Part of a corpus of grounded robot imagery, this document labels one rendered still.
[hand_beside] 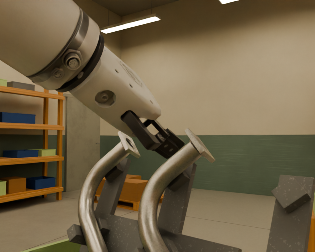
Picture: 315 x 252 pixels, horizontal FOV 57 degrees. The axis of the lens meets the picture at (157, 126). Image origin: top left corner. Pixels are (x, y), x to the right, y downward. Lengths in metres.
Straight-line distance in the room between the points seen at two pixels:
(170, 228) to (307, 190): 0.21
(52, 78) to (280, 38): 6.49
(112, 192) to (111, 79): 0.37
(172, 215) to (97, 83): 0.28
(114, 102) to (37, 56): 0.08
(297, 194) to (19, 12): 0.36
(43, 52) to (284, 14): 6.66
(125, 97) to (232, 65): 6.53
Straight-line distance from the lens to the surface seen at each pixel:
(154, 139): 0.30
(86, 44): 0.28
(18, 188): 5.55
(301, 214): 0.43
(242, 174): 6.60
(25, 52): 0.27
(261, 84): 6.55
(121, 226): 0.58
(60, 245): 0.70
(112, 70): 0.29
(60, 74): 0.28
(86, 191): 0.60
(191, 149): 0.45
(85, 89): 0.29
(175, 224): 0.49
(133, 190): 4.91
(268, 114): 6.45
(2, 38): 0.26
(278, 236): 0.43
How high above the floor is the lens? 1.18
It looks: 2 degrees up
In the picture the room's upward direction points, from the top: straight up
